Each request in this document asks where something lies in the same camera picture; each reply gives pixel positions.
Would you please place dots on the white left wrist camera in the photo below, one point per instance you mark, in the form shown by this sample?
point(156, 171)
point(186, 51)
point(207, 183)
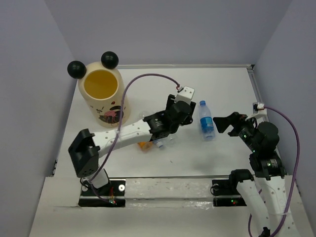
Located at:
point(185, 94)

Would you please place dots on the orange juice bottle lying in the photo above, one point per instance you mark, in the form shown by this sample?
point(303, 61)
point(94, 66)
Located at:
point(144, 146)

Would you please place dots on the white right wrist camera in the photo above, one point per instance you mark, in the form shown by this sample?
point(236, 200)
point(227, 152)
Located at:
point(259, 111)

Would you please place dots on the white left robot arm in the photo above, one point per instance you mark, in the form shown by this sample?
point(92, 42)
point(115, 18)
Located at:
point(87, 148)

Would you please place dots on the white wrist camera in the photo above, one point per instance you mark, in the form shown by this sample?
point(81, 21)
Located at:
point(185, 94)
point(259, 111)

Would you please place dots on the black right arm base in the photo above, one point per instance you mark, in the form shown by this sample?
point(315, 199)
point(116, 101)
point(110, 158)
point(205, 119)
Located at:
point(225, 190)

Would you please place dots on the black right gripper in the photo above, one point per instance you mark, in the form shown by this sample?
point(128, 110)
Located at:
point(235, 119)

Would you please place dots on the white-cap blue-label water bottle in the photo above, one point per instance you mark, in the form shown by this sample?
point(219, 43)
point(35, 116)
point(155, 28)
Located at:
point(159, 143)

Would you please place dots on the blue-cap water bottle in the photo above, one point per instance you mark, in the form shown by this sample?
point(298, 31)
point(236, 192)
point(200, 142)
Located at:
point(206, 121)

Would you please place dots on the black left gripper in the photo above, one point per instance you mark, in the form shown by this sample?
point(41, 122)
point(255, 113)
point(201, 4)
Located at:
point(186, 120)

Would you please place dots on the cream cat-print bin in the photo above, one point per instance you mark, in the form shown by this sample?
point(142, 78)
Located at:
point(101, 85)

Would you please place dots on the clear blue-label bottle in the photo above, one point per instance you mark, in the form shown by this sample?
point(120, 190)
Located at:
point(168, 141)

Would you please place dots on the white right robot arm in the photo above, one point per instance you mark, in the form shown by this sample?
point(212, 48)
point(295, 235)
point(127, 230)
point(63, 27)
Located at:
point(262, 188)

